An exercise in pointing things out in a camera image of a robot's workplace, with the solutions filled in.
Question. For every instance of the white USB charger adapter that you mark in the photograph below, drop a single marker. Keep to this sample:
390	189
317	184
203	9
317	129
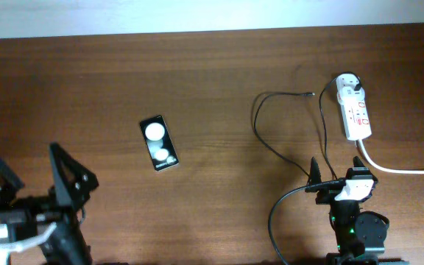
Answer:
349	89

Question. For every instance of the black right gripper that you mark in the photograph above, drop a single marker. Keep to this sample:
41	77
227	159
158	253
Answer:
326	196

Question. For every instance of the black smartphone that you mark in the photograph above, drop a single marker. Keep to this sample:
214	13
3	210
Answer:
159	143

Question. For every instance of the white power strip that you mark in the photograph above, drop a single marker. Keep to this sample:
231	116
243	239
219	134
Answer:
356	121

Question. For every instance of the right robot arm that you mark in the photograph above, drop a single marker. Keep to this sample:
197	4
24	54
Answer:
360	235

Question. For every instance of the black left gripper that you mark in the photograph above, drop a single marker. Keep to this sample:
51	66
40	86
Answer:
63	205

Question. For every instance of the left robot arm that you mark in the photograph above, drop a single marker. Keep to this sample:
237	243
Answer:
66	245

